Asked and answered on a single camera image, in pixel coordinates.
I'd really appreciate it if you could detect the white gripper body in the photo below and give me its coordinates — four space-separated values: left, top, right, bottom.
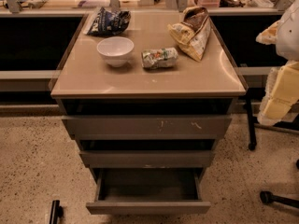
276 0 299 61

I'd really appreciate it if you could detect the crumpled green white packet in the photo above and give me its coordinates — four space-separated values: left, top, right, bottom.
141 48 178 69

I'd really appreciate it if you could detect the grey drawer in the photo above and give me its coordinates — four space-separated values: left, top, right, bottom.
63 115 232 140
86 168 211 215
79 150 213 168

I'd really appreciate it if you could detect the black caster leg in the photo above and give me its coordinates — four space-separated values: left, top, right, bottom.
260 191 299 208
49 200 64 224

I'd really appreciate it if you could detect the blue chip bag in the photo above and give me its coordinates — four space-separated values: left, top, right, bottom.
83 7 131 36

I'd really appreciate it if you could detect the black caster leg right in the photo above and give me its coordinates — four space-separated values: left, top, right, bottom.
260 191 299 208

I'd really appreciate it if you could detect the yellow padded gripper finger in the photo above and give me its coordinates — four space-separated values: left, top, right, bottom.
256 21 279 45
257 61 299 126

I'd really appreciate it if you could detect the black caster leg bottom left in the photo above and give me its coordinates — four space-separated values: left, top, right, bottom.
49 200 64 224

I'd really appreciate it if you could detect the grey drawer cabinet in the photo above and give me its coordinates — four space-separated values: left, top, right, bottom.
51 11 247 179

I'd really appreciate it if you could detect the grey middle drawer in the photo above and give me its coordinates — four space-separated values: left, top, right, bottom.
79 150 213 168

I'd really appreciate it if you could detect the grey top drawer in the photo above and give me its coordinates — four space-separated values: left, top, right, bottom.
63 115 232 140

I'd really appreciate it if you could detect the black table leg frame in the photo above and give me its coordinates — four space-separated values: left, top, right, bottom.
242 91 299 151

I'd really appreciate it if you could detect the yellow brown chip bag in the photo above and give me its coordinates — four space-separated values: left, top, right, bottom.
167 7 211 62

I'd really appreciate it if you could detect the white ceramic bowl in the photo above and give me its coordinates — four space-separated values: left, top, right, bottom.
96 36 135 67

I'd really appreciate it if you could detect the grey bottom drawer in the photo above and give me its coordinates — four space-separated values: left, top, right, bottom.
86 168 211 215

